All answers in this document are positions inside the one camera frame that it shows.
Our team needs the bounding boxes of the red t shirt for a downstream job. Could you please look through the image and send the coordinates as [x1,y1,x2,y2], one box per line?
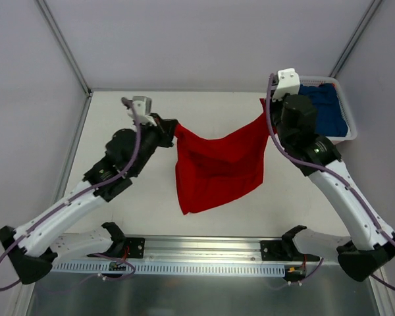
[174,98,270,215]

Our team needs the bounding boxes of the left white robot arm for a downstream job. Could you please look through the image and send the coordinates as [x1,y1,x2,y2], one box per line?
[0,113,178,285]

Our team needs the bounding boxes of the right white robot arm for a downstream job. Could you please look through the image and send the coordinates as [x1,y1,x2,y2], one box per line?
[266,93,395,282]

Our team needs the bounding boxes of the white plastic basket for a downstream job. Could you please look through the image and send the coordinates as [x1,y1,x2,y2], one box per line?
[300,76,357,144]

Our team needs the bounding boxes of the blue t shirt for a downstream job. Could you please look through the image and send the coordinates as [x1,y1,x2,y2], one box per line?
[299,83,348,138]

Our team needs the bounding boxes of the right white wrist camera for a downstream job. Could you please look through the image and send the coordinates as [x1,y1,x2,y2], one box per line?
[271,68,300,101]

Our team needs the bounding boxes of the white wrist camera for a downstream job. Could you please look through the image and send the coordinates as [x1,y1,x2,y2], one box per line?
[121,96,156,126]
[271,68,300,101]

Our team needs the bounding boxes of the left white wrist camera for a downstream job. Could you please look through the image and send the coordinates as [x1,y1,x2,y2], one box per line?
[121,96,156,126]

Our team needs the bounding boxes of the aluminium mounting rail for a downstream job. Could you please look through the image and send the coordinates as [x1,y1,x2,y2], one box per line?
[55,232,353,266]

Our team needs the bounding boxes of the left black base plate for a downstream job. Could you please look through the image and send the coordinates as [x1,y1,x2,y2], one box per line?
[87,234,145,259]

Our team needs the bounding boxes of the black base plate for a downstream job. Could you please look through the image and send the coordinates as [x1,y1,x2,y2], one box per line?
[87,234,145,259]
[259,240,320,262]

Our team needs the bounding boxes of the left aluminium frame post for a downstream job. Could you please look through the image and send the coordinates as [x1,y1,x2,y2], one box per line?
[34,0,92,97]

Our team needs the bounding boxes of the aluminium frame post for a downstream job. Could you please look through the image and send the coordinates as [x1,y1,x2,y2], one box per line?
[34,0,92,97]
[329,0,384,78]

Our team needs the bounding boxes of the right aluminium frame post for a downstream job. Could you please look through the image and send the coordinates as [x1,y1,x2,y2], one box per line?
[329,0,384,78]

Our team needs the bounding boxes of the white slotted cable duct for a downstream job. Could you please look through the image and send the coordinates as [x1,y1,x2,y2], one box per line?
[52,260,286,278]

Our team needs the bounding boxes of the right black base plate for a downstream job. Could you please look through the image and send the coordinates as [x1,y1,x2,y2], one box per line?
[259,240,320,262]

